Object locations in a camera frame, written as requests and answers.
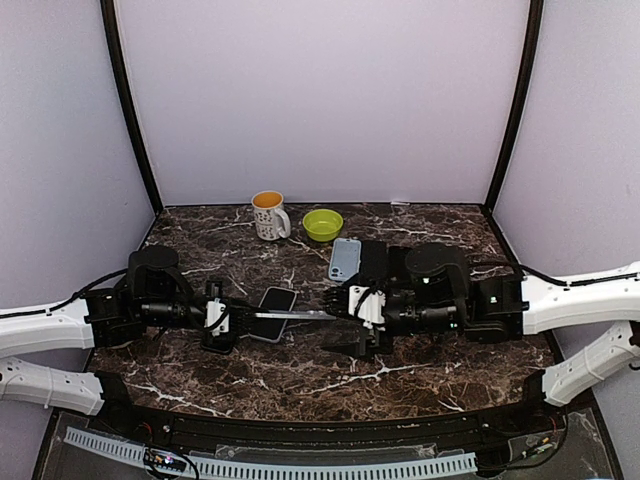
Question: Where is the black phone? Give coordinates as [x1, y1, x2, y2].
[359, 240, 389, 285]
[200, 337, 236, 355]

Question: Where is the light blue phone case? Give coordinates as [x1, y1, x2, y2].
[328, 238, 361, 283]

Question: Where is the dark green phone case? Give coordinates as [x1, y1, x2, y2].
[388, 246, 412, 289]

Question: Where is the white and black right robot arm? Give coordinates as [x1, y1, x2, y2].
[323, 243, 639, 434]

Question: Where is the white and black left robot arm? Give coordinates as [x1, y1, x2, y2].
[1, 245, 256, 436]

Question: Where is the black phone in black case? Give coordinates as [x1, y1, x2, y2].
[200, 337, 236, 355]

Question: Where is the phone in lavender case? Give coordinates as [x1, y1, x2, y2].
[248, 287, 297, 343]

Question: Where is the white patterned mug orange inside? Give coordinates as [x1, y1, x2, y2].
[251, 191, 291, 241]

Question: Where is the lime green plastic bowl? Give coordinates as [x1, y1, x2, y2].
[302, 209, 344, 243]

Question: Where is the small green circuit board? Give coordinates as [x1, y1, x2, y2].
[142, 449, 187, 475]

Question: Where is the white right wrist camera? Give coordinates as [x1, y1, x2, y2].
[347, 286, 386, 330]

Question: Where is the black front table rail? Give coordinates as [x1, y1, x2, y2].
[59, 394, 575, 458]

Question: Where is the white slotted cable duct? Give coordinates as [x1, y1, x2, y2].
[63, 427, 478, 479]

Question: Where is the black left corner post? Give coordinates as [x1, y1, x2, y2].
[100, 0, 164, 216]

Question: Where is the black corner post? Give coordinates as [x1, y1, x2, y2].
[483, 0, 544, 215]
[100, 0, 164, 216]

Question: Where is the black right corner post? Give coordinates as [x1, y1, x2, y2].
[483, 0, 544, 215]

